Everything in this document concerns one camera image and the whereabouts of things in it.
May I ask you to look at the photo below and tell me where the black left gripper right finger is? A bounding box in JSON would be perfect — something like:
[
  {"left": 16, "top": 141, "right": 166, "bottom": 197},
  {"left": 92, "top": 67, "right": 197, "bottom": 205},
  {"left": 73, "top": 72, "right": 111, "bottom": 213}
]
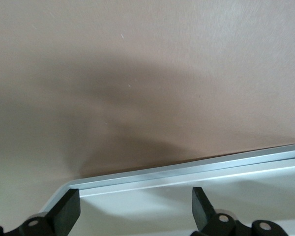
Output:
[{"left": 192, "top": 186, "right": 290, "bottom": 236}]

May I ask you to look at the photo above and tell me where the white low drawer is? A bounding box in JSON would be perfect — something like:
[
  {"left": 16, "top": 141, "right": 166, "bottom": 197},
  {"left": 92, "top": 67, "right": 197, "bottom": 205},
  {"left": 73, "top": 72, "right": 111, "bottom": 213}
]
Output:
[{"left": 38, "top": 142, "right": 295, "bottom": 236}]

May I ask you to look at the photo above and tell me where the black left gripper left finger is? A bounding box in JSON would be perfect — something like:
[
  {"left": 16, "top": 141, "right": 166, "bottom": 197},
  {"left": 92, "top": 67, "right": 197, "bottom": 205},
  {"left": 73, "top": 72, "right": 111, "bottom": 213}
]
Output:
[{"left": 0, "top": 188, "right": 81, "bottom": 236}]

